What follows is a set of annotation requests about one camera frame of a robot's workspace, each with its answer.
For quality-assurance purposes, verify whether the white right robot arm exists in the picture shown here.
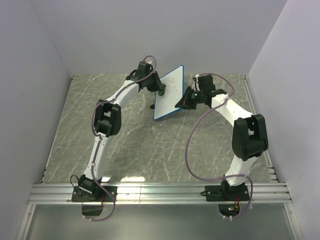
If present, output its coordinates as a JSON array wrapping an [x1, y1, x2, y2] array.
[[175, 73, 269, 200]]

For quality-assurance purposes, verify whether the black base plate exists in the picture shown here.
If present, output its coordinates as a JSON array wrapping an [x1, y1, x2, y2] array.
[[200, 182, 250, 202], [71, 185, 118, 203]]

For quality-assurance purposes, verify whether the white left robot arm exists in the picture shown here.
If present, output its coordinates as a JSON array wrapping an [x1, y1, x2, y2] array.
[[78, 60, 166, 201]]

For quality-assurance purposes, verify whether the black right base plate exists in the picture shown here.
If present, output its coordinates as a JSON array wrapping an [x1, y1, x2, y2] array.
[[200, 182, 250, 202]]

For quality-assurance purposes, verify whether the blue framed whiteboard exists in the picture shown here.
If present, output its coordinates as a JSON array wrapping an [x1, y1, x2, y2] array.
[[153, 65, 185, 121]]

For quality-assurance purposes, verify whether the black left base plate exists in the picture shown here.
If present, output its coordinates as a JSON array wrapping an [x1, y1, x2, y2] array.
[[71, 185, 118, 203]]

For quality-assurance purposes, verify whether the green whiteboard eraser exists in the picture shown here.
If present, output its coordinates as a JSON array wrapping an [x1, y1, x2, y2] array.
[[158, 84, 166, 96]]

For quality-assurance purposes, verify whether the aluminium mounting rail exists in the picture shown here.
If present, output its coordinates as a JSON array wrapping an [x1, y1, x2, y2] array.
[[27, 182, 292, 205]]

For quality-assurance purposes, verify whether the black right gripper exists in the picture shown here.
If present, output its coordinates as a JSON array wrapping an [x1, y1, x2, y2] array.
[[174, 87, 204, 111]]

